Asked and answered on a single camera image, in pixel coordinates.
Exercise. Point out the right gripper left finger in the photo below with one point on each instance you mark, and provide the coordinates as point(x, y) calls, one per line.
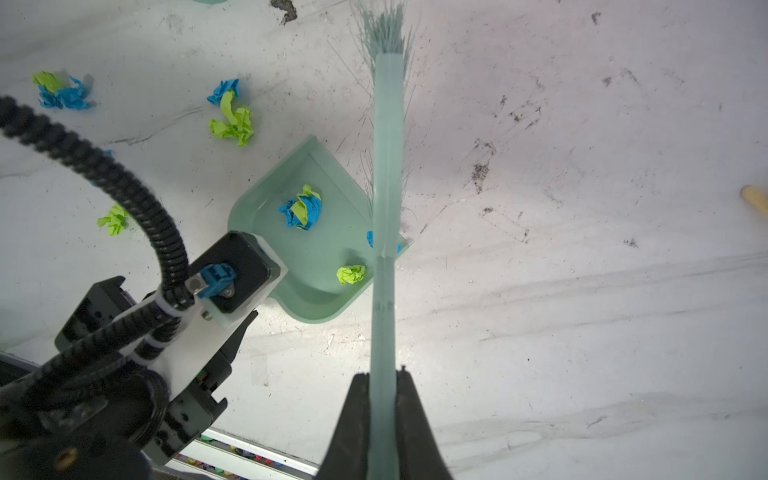
point(347, 454)

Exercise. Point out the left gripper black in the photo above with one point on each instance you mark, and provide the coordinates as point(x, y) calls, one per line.
point(135, 418)

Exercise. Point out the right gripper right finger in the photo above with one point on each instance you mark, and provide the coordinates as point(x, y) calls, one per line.
point(418, 454)

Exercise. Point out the green plastic dustpan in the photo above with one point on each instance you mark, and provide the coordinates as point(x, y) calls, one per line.
point(311, 292)

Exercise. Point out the green hand brush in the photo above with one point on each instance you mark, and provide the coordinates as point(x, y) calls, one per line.
point(386, 46)

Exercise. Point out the green scrap right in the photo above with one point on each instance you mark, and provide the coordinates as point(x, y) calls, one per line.
point(351, 274)

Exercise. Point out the green blue scrap left bottom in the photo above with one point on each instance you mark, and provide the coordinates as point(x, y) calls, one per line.
point(115, 222)

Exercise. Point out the small blue scrap centre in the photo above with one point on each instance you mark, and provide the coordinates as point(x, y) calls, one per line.
point(370, 240)

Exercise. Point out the blue green scrap centre bottom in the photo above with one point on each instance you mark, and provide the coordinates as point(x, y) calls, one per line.
point(304, 210)

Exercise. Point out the green blue scrap centre top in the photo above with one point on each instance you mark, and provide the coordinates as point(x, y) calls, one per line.
point(238, 124)

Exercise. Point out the blue scrap far left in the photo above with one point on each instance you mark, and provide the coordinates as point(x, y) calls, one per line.
point(55, 94)

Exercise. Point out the beige small toy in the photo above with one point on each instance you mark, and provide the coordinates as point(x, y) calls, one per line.
point(756, 198)

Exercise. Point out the aluminium rail front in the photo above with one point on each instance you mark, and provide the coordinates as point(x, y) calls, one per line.
point(217, 455)

